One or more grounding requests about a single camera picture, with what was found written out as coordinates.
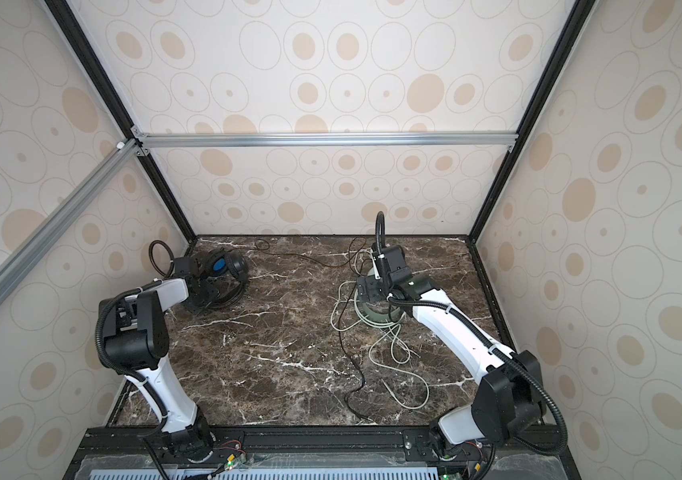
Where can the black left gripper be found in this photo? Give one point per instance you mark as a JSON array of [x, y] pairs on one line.
[[213, 293]]

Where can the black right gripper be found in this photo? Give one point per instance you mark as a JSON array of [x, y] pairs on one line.
[[370, 281]]

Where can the black blue gaming headphones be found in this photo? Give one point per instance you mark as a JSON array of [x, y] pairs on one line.
[[220, 263]]

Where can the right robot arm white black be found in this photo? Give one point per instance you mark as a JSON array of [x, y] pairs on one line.
[[510, 396]]

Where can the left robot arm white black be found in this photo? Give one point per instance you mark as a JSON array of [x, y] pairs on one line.
[[132, 339]]

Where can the mint green headphones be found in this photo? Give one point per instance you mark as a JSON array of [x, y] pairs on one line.
[[374, 312]]

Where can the aluminium rail back horizontal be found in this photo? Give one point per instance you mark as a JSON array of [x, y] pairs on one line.
[[335, 139]]

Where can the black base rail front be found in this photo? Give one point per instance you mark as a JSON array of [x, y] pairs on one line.
[[311, 452]]

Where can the aluminium rail left diagonal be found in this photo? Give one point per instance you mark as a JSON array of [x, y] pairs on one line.
[[32, 250]]

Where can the black corner frame post left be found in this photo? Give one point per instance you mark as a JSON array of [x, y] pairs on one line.
[[64, 17]]

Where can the black corner frame post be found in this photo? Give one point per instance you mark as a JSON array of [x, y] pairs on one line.
[[64, 17], [573, 26]]

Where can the black corner frame post right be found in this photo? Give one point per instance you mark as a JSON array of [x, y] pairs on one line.
[[573, 26]]

